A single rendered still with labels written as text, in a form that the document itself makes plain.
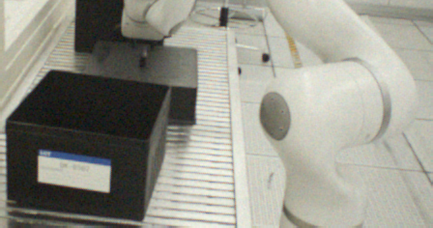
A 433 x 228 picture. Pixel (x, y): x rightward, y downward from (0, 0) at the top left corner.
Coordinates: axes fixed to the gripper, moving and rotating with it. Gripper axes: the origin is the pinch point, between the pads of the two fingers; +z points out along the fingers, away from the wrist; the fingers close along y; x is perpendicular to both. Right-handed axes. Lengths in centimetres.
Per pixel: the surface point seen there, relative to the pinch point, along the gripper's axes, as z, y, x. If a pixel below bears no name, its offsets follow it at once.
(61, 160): -30, 11, 41
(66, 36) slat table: 49, 28, -22
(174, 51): 17.4, -7.8, -6.2
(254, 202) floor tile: 125, -46, 8
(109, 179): -29, 1, 43
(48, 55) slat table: 35.0, 29.9, -8.8
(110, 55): 12.0, 8.9, -0.6
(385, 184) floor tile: 142, -105, -11
